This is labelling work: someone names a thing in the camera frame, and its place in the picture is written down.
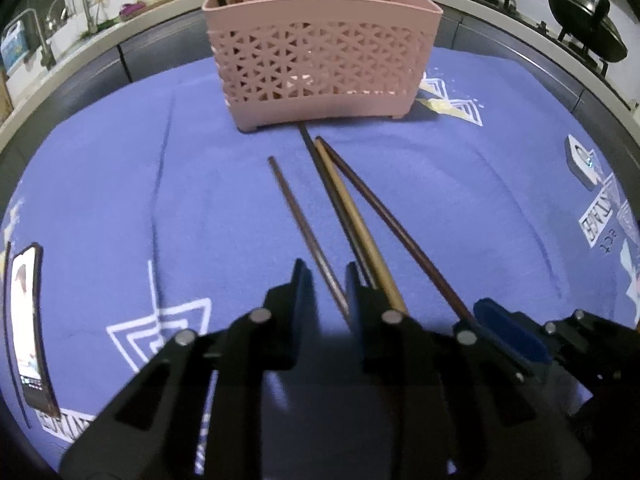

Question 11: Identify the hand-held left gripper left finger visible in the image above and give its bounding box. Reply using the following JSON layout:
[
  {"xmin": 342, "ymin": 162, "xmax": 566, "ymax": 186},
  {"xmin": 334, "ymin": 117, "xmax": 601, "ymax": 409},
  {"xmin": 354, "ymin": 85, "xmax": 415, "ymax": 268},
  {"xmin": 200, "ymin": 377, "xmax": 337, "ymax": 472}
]
[{"xmin": 59, "ymin": 258, "xmax": 317, "ymax": 480}]

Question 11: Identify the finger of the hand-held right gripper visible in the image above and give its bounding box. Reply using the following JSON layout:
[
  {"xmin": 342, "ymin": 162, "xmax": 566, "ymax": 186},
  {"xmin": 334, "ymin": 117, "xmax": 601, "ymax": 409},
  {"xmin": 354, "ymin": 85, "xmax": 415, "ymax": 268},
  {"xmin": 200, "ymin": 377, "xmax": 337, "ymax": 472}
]
[{"xmin": 472, "ymin": 298, "xmax": 640, "ymax": 397}]

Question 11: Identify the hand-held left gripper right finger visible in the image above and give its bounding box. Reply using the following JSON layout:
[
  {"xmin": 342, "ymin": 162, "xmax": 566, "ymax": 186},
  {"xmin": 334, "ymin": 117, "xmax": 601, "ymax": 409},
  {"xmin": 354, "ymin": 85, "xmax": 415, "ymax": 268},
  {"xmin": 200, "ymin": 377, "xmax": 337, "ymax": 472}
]
[{"xmin": 345, "ymin": 261, "xmax": 595, "ymax": 480}]

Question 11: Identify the light tan wooden chopstick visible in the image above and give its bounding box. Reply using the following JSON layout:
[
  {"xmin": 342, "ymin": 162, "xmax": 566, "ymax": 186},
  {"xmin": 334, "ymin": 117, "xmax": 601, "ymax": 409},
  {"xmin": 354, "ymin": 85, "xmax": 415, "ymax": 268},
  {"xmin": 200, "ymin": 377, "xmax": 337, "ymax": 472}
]
[{"xmin": 314, "ymin": 142, "xmax": 410, "ymax": 316}]

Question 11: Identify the thin reddish brown chopstick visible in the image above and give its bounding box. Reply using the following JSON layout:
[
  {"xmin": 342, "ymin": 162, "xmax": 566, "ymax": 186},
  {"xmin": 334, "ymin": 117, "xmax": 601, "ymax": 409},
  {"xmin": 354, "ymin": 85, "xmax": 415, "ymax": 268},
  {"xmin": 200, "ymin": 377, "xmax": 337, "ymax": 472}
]
[{"xmin": 267, "ymin": 156, "xmax": 352, "ymax": 323}]

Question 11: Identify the dark reddish wooden chopstick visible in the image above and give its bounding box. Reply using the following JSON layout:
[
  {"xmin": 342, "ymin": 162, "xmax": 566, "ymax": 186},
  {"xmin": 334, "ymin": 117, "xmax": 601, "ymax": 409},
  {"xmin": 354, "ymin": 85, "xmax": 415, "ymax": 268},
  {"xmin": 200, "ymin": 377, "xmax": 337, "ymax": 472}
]
[{"xmin": 315, "ymin": 136, "xmax": 477, "ymax": 325}]

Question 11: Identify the pink perforated utensil basket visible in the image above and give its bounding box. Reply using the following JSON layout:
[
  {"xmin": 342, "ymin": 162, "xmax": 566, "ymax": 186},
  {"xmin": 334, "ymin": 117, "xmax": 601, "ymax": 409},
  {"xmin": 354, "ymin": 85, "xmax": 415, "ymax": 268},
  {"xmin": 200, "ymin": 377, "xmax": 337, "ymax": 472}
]
[{"xmin": 202, "ymin": 0, "xmax": 443, "ymax": 133}]

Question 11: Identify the white square device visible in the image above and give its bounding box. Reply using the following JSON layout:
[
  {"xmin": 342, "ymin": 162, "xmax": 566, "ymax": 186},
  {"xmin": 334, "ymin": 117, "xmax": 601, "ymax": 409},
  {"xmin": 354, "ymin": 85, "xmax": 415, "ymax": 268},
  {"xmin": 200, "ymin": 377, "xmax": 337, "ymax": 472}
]
[{"xmin": 565, "ymin": 135, "xmax": 603, "ymax": 191}]

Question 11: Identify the blue printed tablecloth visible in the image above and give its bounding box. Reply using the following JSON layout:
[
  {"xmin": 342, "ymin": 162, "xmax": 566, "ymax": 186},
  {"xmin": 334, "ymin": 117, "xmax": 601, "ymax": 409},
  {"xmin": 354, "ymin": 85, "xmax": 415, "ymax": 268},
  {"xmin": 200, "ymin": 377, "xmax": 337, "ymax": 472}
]
[{"xmin": 0, "ymin": 47, "xmax": 640, "ymax": 480}]

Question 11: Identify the gas stove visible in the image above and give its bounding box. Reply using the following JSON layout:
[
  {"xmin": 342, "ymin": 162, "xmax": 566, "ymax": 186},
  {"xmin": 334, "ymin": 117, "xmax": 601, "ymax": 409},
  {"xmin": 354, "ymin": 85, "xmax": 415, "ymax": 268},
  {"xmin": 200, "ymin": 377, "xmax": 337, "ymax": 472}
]
[{"xmin": 452, "ymin": 0, "xmax": 618, "ymax": 81}]

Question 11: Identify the black smartphone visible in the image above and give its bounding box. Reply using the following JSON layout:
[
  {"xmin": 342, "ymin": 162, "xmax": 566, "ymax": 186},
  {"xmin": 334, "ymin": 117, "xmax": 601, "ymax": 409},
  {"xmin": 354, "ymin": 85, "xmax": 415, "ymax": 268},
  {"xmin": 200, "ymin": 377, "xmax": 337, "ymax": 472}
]
[{"xmin": 4, "ymin": 242, "xmax": 62, "ymax": 418}]

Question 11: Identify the black lidded wok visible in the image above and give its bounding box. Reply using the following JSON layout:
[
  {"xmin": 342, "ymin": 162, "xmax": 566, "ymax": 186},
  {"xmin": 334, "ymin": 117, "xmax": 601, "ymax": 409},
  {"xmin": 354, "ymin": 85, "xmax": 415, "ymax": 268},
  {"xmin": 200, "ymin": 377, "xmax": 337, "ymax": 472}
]
[{"xmin": 547, "ymin": 0, "xmax": 628, "ymax": 63}]

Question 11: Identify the grey kitchen counter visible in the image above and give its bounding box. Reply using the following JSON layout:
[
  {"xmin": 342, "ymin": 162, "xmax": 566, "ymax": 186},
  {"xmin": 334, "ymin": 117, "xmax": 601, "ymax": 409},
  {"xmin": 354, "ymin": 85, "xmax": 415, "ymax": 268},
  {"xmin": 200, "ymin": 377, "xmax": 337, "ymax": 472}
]
[{"xmin": 0, "ymin": 0, "xmax": 640, "ymax": 161}]

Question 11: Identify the tall arched steel faucet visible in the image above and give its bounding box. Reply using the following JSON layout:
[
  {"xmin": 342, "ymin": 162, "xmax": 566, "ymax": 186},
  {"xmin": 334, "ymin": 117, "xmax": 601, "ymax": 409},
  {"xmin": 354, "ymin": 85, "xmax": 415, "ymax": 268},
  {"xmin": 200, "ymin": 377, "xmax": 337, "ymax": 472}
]
[{"xmin": 47, "ymin": 0, "xmax": 97, "ymax": 35}]

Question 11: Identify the angular steel faucet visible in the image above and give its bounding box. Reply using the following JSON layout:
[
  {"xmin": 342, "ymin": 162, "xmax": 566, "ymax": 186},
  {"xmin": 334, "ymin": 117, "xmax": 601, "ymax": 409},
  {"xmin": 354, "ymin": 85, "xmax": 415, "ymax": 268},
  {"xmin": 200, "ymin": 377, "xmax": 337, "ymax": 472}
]
[{"xmin": 15, "ymin": 7, "xmax": 57, "ymax": 71}]

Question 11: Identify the wooden cutting board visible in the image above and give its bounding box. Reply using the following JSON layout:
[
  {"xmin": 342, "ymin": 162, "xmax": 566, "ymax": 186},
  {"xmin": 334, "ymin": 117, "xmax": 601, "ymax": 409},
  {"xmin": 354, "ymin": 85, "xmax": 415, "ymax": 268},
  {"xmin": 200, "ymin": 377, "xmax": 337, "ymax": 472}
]
[{"xmin": 0, "ymin": 72, "xmax": 14, "ymax": 122}]

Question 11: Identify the white jug with blue label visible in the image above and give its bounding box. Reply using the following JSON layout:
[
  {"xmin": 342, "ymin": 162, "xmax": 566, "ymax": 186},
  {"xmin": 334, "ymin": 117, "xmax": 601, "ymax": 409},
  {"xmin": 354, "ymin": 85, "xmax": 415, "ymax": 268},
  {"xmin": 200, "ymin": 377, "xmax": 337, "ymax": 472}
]
[{"xmin": 0, "ymin": 22, "xmax": 28, "ymax": 71}]

